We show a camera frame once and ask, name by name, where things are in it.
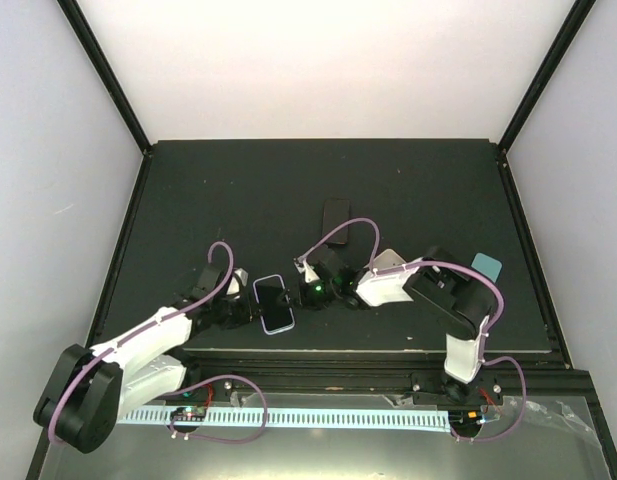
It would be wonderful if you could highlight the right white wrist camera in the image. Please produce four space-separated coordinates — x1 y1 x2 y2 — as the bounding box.
293 257 320 284

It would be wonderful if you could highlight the teal phone case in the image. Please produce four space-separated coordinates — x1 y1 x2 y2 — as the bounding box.
471 252 503 283

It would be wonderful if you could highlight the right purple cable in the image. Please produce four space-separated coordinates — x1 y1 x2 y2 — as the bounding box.
297 218 529 444

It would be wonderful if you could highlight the left black frame post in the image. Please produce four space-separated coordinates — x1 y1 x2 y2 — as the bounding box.
57 0 152 155

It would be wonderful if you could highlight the lilac phone case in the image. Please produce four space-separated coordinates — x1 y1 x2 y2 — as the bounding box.
252 273 297 336

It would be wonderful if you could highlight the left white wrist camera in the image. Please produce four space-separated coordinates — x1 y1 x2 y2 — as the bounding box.
226 268 249 297

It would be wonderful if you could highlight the black frame post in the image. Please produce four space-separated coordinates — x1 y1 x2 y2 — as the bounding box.
57 0 152 155
498 0 596 154

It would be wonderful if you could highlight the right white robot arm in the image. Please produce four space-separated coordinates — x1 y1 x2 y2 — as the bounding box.
270 245 504 403

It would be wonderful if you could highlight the red-edged black phone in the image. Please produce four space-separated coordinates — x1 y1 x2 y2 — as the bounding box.
321 198 351 246

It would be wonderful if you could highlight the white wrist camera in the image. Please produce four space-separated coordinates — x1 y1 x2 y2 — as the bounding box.
293 257 320 284
226 268 249 297

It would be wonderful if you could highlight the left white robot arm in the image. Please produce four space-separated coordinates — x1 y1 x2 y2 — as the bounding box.
33 264 250 453

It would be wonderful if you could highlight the controller board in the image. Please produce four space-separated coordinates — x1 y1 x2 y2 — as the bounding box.
448 409 496 427
170 406 207 422

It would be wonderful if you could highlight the white slotted cable duct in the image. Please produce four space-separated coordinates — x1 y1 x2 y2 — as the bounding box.
118 405 451 433

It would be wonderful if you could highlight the right controller board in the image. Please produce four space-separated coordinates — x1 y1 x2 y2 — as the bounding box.
448 409 496 427

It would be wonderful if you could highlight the beige phone case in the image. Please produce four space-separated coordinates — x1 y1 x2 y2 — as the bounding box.
370 248 405 271

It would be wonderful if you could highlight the left controller board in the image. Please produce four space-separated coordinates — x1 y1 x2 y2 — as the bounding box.
170 406 207 422

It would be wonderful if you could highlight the right black frame post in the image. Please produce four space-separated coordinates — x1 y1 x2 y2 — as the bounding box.
498 0 596 154

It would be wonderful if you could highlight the black front aluminium rail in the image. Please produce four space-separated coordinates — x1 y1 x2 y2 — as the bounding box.
62 349 594 401

